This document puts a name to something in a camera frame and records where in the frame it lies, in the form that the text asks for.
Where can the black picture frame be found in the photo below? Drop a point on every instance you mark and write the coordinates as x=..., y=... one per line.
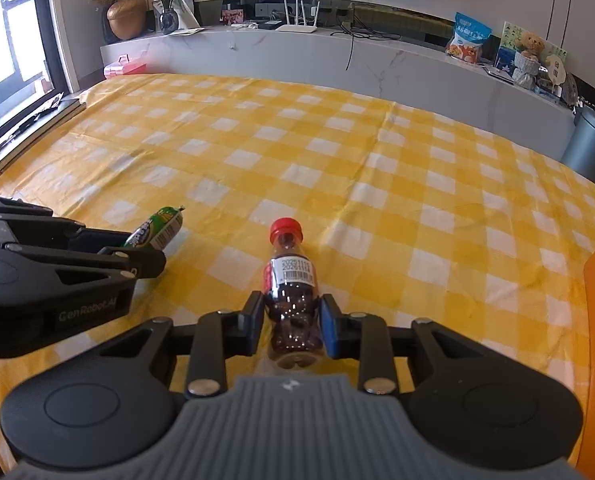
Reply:
x=190, y=7

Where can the white router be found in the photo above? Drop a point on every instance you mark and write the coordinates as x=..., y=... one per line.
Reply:
x=297, y=26

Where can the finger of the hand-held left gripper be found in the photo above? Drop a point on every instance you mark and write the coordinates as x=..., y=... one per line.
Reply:
x=147, y=265
x=104, y=240

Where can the blue snack bag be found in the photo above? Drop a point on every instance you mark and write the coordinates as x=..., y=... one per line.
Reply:
x=467, y=40

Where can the gold acorn vase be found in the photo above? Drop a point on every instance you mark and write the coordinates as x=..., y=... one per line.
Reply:
x=126, y=17

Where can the small cola bottle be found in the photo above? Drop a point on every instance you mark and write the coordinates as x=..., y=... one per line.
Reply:
x=292, y=305

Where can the small red photo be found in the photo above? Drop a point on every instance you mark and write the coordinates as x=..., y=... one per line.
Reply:
x=232, y=16

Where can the green printed poster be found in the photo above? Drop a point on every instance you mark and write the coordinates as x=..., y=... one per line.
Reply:
x=507, y=50

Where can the brown teddy bear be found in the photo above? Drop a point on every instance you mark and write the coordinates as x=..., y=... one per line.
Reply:
x=530, y=46

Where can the white marble cabinet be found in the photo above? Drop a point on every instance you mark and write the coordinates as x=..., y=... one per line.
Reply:
x=302, y=55

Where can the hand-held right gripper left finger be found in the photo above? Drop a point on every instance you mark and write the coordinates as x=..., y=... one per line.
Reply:
x=255, y=325

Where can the pink plastic box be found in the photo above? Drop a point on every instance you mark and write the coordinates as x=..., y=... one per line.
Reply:
x=125, y=66

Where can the round paper fan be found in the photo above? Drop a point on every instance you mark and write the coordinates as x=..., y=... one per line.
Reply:
x=556, y=72

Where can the black notebook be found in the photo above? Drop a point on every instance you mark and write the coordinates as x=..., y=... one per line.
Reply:
x=32, y=132

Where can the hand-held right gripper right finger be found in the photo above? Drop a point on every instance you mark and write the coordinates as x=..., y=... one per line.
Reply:
x=331, y=330

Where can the green sausage stick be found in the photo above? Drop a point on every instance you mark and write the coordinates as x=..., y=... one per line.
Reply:
x=160, y=225

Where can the grey trash can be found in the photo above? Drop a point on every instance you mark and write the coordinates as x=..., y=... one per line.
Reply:
x=587, y=145

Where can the yellow checked tablecloth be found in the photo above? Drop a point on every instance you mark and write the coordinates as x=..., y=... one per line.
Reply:
x=327, y=170

